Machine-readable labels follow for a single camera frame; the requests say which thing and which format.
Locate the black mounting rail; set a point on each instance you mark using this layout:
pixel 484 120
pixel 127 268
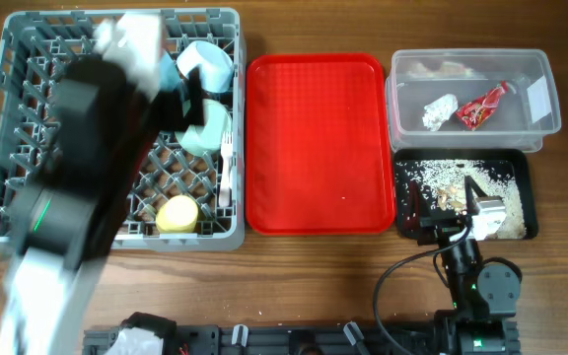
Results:
pixel 280 340

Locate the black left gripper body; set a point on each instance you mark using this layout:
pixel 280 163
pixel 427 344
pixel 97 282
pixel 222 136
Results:
pixel 177 106

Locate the red plastic tray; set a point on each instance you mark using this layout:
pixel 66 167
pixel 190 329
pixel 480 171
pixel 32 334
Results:
pixel 318 160

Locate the green bowl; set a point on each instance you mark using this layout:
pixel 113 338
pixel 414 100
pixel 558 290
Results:
pixel 207 139

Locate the rice and food scraps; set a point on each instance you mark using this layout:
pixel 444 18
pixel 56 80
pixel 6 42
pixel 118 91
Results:
pixel 441 183

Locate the light blue bowl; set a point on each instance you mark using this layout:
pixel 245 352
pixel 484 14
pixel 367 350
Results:
pixel 215 65

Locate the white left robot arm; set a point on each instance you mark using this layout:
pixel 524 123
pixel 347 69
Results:
pixel 111 107

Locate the white plastic fork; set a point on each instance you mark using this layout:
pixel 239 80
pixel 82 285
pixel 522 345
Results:
pixel 226 152

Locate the black tray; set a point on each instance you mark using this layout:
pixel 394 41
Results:
pixel 517 159

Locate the red snack wrapper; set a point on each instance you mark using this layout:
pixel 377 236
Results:
pixel 476 112

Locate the clear plastic bin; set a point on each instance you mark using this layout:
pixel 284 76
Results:
pixel 525 115

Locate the light blue plate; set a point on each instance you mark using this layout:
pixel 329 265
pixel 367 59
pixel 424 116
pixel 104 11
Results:
pixel 170 79

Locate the white napkin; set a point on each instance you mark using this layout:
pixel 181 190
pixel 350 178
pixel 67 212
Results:
pixel 440 111

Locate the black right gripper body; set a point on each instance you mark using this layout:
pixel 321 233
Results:
pixel 441 232

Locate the yellow plastic cup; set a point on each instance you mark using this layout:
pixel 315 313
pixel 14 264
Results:
pixel 178 215

